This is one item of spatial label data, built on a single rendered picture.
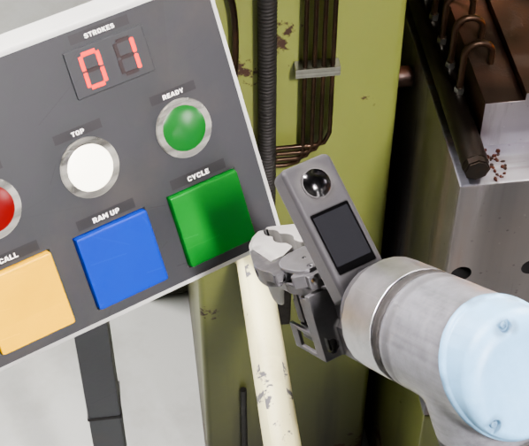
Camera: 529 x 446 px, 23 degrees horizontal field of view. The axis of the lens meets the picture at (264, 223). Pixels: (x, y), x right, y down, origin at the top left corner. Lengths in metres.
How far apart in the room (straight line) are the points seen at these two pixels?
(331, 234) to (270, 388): 0.59
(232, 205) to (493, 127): 0.35
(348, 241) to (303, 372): 0.99
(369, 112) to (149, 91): 0.46
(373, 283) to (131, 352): 1.50
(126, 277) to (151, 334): 1.22
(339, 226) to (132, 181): 0.28
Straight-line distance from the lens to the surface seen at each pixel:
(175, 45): 1.22
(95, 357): 1.51
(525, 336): 0.87
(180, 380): 2.38
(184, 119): 1.23
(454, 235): 1.49
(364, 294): 0.96
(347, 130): 1.62
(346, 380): 2.03
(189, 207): 1.24
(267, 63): 1.50
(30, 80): 1.17
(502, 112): 1.46
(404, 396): 1.90
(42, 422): 2.36
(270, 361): 1.60
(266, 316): 1.65
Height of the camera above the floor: 1.93
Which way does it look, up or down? 47 degrees down
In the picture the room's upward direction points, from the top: straight up
